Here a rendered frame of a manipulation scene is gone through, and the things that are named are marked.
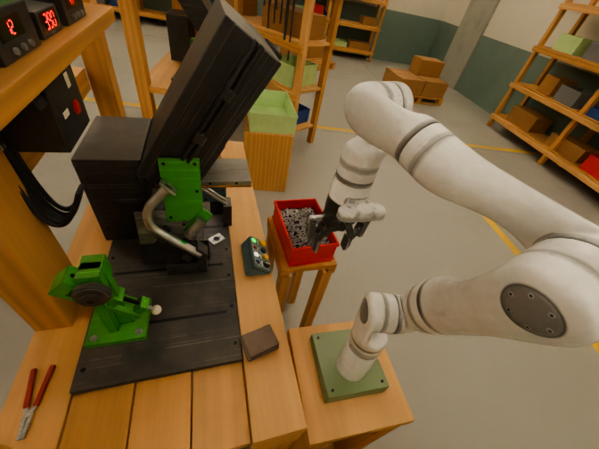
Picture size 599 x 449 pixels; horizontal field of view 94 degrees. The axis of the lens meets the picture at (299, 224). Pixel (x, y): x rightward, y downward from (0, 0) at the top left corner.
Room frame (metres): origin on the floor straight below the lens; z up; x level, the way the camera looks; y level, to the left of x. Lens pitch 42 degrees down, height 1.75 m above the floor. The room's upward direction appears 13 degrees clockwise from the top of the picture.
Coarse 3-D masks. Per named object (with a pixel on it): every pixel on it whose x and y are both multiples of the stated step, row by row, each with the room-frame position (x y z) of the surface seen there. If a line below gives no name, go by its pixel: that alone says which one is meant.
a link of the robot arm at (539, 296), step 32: (544, 256) 0.21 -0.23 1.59; (576, 256) 0.20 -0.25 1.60; (448, 288) 0.25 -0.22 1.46; (480, 288) 0.21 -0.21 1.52; (512, 288) 0.19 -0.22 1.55; (544, 288) 0.18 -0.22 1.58; (576, 288) 0.17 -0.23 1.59; (448, 320) 0.23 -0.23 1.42; (480, 320) 0.20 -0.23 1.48; (512, 320) 0.18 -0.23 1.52; (544, 320) 0.16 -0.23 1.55; (576, 320) 0.15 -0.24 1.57
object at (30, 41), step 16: (0, 0) 0.54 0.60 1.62; (16, 0) 0.57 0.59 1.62; (48, 0) 0.75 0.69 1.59; (64, 0) 0.78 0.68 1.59; (80, 0) 0.89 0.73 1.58; (0, 16) 0.49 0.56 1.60; (16, 16) 0.54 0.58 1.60; (64, 16) 0.75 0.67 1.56; (80, 16) 0.85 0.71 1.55; (0, 32) 0.47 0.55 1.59; (16, 32) 0.52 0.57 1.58; (32, 32) 0.57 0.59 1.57; (0, 48) 0.45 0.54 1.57; (16, 48) 0.49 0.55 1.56; (32, 48) 0.55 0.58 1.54; (0, 64) 0.44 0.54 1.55
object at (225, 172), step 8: (216, 160) 0.94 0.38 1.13; (224, 160) 0.95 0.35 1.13; (232, 160) 0.96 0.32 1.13; (240, 160) 0.98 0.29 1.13; (216, 168) 0.88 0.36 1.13; (224, 168) 0.90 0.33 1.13; (232, 168) 0.91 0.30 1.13; (240, 168) 0.92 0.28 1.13; (248, 168) 0.93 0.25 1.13; (208, 176) 0.82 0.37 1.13; (216, 176) 0.83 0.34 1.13; (224, 176) 0.84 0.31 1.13; (232, 176) 0.86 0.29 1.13; (240, 176) 0.87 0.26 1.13; (248, 176) 0.88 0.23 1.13; (152, 184) 0.72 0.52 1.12; (208, 184) 0.79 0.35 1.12; (216, 184) 0.80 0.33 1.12; (224, 184) 0.82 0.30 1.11; (232, 184) 0.83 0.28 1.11; (240, 184) 0.84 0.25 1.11; (248, 184) 0.85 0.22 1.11
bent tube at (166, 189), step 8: (160, 184) 0.61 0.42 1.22; (168, 184) 0.65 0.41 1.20; (160, 192) 0.61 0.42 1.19; (168, 192) 0.62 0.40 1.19; (152, 200) 0.60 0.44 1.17; (160, 200) 0.61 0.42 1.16; (144, 208) 0.58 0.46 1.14; (152, 208) 0.59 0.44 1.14; (144, 216) 0.57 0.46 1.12; (152, 216) 0.59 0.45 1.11; (152, 224) 0.57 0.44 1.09; (152, 232) 0.56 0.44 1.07; (160, 232) 0.58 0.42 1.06; (168, 240) 0.57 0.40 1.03; (176, 240) 0.59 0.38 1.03; (184, 248) 0.58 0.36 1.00; (192, 248) 0.59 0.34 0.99; (200, 256) 0.59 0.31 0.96
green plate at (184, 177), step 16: (160, 160) 0.67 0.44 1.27; (176, 160) 0.68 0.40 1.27; (192, 160) 0.70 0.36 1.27; (160, 176) 0.65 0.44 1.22; (176, 176) 0.67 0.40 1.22; (192, 176) 0.69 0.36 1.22; (176, 192) 0.65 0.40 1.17; (192, 192) 0.67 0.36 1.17; (176, 208) 0.64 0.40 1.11; (192, 208) 0.66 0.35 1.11
